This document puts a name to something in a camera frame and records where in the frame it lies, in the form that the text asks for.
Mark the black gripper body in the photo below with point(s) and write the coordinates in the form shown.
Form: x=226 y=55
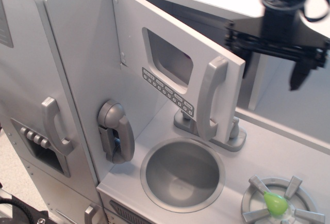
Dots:
x=278 y=34

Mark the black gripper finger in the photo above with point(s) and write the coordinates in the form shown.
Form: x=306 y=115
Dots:
x=299 y=73
x=251 y=61

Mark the grey toy microwave door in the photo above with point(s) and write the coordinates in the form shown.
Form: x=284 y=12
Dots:
x=152 y=43

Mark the silver microwave door handle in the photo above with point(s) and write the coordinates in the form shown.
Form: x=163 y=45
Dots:
x=214 y=75

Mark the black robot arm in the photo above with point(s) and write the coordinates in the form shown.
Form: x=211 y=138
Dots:
x=291 y=6

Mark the grey toy sink faucet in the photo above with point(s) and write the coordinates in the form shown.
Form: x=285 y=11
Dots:
x=236 y=139

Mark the green toy pear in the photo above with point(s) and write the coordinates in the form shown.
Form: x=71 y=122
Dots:
x=276 y=204

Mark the round metal sink bowl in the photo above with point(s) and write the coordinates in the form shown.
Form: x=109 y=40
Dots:
x=182 y=175

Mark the grey toy stove burner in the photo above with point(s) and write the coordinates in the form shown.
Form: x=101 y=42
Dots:
x=301 y=208

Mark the grey toy ice dispenser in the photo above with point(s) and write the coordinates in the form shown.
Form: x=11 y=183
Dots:
x=40 y=147

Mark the grey toy wall phone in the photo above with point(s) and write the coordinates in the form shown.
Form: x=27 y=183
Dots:
x=116 y=133

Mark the silver fridge door handle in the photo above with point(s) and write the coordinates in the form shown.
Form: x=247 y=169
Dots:
x=50 y=110

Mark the silver lower fridge handle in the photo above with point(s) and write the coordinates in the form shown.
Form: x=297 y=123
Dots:
x=93 y=214

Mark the black equipment with cable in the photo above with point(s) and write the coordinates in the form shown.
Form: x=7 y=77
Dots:
x=13 y=210

